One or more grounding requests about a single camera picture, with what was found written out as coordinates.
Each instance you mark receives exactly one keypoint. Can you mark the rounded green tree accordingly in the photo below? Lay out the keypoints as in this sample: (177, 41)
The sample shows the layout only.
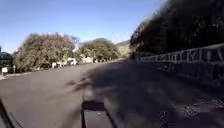
(99, 50)

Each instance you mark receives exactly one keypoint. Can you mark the white vehicle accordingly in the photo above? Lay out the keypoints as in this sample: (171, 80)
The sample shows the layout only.
(71, 61)

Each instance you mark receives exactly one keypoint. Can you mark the robot's own part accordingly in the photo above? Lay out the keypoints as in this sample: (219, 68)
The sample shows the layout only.
(95, 115)

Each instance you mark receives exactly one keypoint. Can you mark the grey asphalt road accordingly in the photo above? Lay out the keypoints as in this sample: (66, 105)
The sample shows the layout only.
(50, 93)

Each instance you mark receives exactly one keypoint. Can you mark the large brownish tree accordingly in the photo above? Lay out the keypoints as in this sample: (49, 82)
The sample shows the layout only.
(41, 50)

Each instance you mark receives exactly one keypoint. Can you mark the dark trees behind railing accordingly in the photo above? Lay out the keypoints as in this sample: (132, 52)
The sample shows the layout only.
(180, 26)

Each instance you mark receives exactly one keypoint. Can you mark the metal railing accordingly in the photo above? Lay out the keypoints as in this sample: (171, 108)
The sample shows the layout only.
(193, 61)

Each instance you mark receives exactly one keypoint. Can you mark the dark green bush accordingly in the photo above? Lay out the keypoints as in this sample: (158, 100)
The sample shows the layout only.
(6, 60)

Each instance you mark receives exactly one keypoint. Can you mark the small white sign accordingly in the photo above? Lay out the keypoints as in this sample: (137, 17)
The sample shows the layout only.
(4, 70)

